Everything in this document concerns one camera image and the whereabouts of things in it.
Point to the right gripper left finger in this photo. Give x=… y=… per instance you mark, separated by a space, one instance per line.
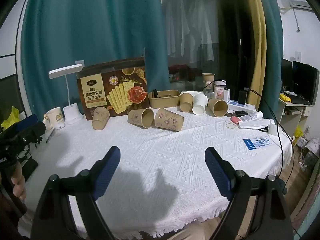
x=53 y=218

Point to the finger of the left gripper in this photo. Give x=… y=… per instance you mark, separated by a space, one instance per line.
x=21 y=125
x=32 y=134

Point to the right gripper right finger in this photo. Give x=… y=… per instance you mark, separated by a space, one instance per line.
x=270 y=218

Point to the floral kraft paper cup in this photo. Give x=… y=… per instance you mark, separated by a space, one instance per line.
x=100 y=118

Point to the lying floral kraft cup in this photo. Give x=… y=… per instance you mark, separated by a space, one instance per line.
x=141 y=117

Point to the lying plain kraft cup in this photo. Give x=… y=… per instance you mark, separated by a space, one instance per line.
x=218 y=107

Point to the upside-down floral kraft cup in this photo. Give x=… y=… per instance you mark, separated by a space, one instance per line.
x=166 y=119

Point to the white paper cup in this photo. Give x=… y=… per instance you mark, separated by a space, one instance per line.
x=199 y=104

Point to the plain kraft cup inverted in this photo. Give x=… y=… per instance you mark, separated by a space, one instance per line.
x=186 y=102

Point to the upright kraft cup background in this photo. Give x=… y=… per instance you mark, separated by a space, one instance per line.
x=208 y=82

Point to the person's left hand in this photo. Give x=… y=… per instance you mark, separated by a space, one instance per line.
x=18 y=181

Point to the yellow plastic bag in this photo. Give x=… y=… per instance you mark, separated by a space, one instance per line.
x=13 y=118

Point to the black pen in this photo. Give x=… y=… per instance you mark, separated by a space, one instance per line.
x=50 y=135

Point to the cartoon ceramic mug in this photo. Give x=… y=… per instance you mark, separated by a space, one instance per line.
x=54 y=119

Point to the white desk lamp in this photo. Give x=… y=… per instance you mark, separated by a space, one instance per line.
x=71 y=111

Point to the blue white card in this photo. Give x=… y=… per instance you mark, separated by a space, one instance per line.
x=256 y=143

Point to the brown cracker box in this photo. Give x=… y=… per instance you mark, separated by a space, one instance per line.
x=119 y=86

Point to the white tube bottle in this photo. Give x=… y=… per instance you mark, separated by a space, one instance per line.
x=251 y=117

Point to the pink small object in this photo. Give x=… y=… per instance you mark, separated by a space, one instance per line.
x=235 y=119

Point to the white textured tablecloth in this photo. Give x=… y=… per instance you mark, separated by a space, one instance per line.
x=162 y=181

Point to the teal curtain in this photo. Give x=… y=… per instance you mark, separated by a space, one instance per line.
x=57 y=33

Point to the blue white flat box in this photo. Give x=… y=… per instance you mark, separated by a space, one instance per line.
x=234 y=106

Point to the yellow curtain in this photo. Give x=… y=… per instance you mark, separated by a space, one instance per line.
x=260 y=44

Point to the kraft paper bowl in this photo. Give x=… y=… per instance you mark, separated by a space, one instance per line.
x=164 y=99

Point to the black computer monitor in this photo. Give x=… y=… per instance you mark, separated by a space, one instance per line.
x=299 y=82

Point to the white lidded jar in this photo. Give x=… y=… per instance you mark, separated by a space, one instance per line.
x=219 y=88

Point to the white air conditioner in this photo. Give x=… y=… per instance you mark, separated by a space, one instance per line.
x=294 y=4

